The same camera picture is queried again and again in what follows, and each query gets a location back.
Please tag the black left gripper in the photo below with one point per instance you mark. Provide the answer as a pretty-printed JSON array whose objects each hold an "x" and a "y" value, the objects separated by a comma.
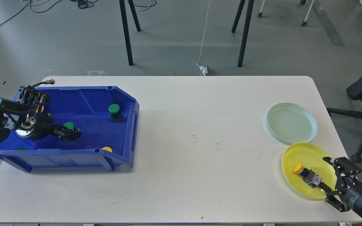
[{"x": 42, "y": 125}]

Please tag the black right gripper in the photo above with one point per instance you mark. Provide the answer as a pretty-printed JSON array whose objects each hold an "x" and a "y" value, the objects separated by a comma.
[{"x": 347, "y": 194}]

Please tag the green push button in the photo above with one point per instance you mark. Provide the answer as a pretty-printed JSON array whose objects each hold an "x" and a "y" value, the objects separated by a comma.
[
  {"x": 70, "y": 126},
  {"x": 116, "y": 113}
]

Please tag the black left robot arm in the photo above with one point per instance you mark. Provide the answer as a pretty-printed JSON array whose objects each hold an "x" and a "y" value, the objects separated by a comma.
[{"x": 29, "y": 118}]

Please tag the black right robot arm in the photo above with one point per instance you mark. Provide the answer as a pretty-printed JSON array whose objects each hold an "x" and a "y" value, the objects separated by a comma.
[{"x": 347, "y": 194}]

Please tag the yellow plate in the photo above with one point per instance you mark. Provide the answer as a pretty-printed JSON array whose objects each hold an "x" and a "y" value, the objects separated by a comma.
[{"x": 312, "y": 158}]

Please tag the yellow push button front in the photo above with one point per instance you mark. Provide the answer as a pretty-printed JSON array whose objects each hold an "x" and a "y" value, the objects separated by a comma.
[{"x": 107, "y": 149}]

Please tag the light green plate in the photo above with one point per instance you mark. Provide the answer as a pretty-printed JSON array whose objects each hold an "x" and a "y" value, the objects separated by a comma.
[{"x": 291, "y": 123}]

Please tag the blue plastic bin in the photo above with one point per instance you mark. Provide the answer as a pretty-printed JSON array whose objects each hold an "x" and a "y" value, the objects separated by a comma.
[{"x": 87, "y": 107}]

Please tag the left black tripod legs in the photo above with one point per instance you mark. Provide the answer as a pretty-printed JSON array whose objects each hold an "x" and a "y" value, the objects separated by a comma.
[{"x": 126, "y": 27}]

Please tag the black tripod legs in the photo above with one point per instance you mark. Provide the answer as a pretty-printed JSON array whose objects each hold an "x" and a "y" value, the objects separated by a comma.
[
  {"x": 126, "y": 27},
  {"x": 245, "y": 28}
]

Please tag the white chair legs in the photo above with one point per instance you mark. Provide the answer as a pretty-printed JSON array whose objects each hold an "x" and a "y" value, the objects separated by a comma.
[{"x": 302, "y": 2}]

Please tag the right black tripod legs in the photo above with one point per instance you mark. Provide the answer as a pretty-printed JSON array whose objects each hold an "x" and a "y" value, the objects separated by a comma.
[{"x": 245, "y": 28}]

